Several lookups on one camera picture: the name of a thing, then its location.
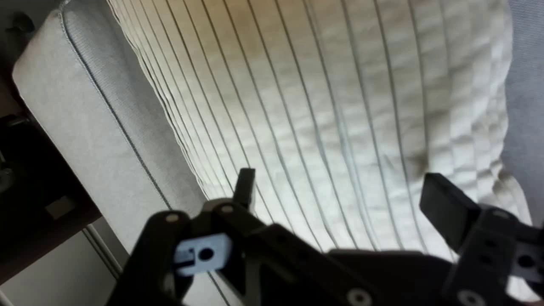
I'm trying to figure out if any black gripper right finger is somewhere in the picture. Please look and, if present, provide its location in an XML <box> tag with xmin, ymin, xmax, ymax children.
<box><xmin>419</xmin><ymin>172</ymin><xmax>544</xmax><ymax>306</ymax></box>

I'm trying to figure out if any white quilted pillow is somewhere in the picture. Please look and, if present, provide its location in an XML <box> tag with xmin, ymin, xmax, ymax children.
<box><xmin>103</xmin><ymin>0</ymin><xmax>533</xmax><ymax>268</ymax></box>

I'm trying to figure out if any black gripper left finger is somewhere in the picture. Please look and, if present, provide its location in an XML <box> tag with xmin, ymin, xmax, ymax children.
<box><xmin>106</xmin><ymin>166</ymin><xmax>268</xmax><ymax>306</ymax></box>

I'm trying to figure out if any grey fabric couch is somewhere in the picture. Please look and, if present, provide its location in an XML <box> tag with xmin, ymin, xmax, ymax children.
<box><xmin>9</xmin><ymin>0</ymin><xmax>544</xmax><ymax>296</ymax></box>

